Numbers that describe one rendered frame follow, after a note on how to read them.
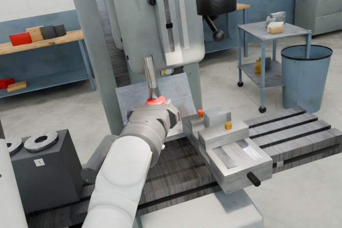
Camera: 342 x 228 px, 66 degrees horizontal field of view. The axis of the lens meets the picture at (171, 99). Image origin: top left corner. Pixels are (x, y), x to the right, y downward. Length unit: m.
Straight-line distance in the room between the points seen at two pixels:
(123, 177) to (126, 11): 0.38
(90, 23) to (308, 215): 1.75
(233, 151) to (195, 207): 0.21
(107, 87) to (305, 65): 2.12
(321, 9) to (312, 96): 3.02
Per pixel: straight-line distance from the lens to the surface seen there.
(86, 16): 1.08
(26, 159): 0.81
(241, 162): 0.78
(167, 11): 0.60
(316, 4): 5.73
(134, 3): 0.62
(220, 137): 0.82
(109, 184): 0.39
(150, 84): 0.62
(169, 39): 0.61
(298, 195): 2.18
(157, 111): 0.59
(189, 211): 0.86
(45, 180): 0.84
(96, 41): 1.10
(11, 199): 0.25
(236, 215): 0.85
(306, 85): 2.95
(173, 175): 0.86
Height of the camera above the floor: 1.54
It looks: 26 degrees down
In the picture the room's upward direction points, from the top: 9 degrees counter-clockwise
